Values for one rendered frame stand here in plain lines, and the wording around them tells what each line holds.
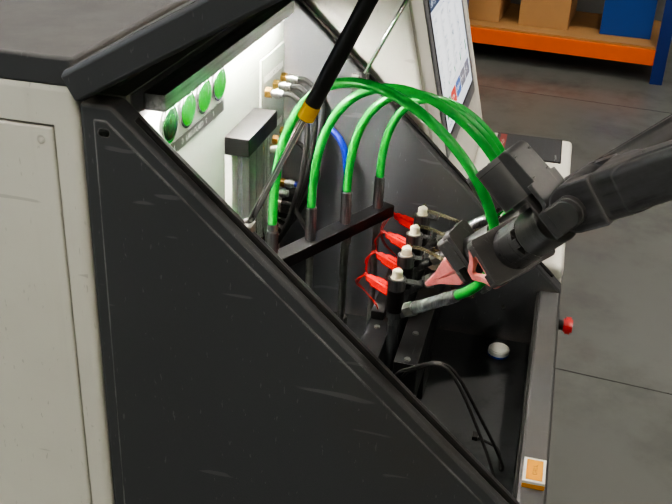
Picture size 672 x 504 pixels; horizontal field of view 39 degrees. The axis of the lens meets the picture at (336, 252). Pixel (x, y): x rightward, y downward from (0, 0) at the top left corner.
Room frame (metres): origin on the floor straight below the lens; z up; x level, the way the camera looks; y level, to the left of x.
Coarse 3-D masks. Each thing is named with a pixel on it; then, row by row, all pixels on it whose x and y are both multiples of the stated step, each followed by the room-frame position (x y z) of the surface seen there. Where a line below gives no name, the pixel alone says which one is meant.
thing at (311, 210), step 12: (384, 84) 1.34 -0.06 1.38; (396, 84) 1.34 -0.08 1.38; (348, 96) 1.36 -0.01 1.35; (360, 96) 1.35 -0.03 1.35; (420, 96) 1.33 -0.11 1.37; (432, 96) 1.33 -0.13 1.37; (336, 108) 1.36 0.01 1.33; (444, 108) 1.32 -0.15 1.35; (336, 120) 1.36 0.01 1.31; (456, 120) 1.32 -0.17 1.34; (324, 132) 1.36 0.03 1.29; (468, 132) 1.31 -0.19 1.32; (324, 144) 1.36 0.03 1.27; (480, 144) 1.31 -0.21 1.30; (492, 156) 1.30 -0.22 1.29; (312, 168) 1.36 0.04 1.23; (312, 180) 1.36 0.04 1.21; (312, 192) 1.36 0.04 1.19; (312, 204) 1.36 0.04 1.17; (312, 216) 1.36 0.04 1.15; (312, 228) 1.36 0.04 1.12; (312, 240) 1.36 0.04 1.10
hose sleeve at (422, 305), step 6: (438, 294) 1.13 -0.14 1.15; (444, 294) 1.12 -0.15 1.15; (450, 294) 1.11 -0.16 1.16; (420, 300) 1.14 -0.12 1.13; (426, 300) 1.13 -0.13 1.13; (432, 300) 1.13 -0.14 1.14; (438, 300) 1.12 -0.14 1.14; (444, 300) 1.11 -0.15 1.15; (450, 300) 1.11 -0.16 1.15; (456, 300) 1.11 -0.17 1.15; (414, 306) 1.14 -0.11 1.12; (420, 306) 1.13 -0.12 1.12; (426, 306) 1.13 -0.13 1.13; (432, 306) 1.12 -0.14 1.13; (438, 306) 1.12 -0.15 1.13; (414, 312) 1.14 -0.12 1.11; (420, 312) 1.14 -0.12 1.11
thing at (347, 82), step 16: (336, 80) 1.23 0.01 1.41; (352, 80) 1.22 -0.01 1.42; (368, 80) 1.21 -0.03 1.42; (304, 96) 1.26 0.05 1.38; (400, 96) 1.17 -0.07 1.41; (416, 112) 1.16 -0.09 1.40; (288, 128) 1.28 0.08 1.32; (432, 128) 1.14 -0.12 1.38; (448, 144) 1.13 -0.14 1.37; (464, 160) 1.11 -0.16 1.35; (272, 192) 1.29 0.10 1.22; (480, 192) 1.10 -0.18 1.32; (272, 208) 1.29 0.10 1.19; (272, 224) 1.29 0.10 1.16; (496, 224) 1.08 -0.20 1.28; (464, 288) 1.10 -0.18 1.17; (480, 288) 1.09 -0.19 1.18
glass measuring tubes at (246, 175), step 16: (256, 112) 1.44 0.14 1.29; (272, 112) 1.44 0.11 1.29; (240, 128) 1.36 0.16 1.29; (256, 128) 1.36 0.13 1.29; (272, 128) 1.43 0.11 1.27; (240, 144) 1.32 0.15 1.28; (256, 144) 1.35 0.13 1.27; (240, 160) 1.33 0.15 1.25; (256, 160) 1.37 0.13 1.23; (240, 176) 1.33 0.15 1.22; (256, 176) 1.37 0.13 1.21; (240, 192) 1.33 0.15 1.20; (256, 192) 1.37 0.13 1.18; (240, 208) 1.33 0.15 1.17; (256, 224) 1.40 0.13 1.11
